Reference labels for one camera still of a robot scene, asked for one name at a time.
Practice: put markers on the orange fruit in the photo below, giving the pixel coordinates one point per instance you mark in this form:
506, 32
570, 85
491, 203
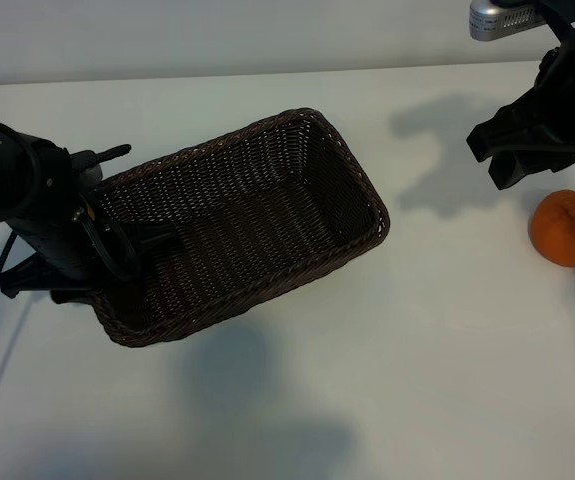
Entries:
569, 230

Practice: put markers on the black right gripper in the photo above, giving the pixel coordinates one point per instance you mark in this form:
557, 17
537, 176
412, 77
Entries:
567, 110

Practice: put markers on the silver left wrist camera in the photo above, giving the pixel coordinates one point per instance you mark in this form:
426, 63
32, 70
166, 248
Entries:
93, 172

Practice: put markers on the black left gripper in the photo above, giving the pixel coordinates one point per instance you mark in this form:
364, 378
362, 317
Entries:
62, 240

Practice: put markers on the dark brown wicker basket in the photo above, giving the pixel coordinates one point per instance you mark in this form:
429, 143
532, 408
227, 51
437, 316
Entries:
267, 225

